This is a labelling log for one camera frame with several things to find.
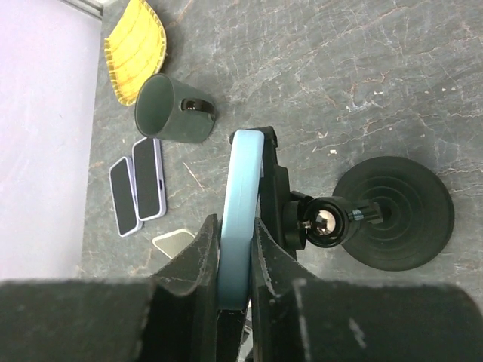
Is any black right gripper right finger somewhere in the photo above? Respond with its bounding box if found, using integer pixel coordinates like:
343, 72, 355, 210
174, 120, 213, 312
251, 220, 482, 361

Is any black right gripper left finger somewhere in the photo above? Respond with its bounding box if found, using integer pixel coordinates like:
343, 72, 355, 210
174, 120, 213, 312
1, 215, 219, 361

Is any lavender-cased phone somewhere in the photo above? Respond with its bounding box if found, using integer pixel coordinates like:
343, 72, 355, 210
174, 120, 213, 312
132, 137, 167, 221

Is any blue-cased phone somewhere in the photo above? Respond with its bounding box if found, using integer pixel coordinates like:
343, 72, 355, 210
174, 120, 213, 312
217, 130, 264, 310

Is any purple-cased phone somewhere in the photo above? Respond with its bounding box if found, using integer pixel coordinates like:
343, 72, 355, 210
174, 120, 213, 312
109, 156, 143, 238

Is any white phone stand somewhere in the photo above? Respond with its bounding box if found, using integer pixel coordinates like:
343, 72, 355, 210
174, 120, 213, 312
152, 229, 195, 259

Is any black round-base phone stand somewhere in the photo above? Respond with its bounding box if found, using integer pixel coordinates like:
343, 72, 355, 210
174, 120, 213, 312
248, 127, 455, 272

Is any dark green mug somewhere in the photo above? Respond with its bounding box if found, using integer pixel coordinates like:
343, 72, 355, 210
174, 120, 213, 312
134, 73, 217, 143

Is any yellow woven bamboo basket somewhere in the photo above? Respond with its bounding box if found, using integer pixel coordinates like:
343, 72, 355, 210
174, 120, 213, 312
104, 1, 167, 106

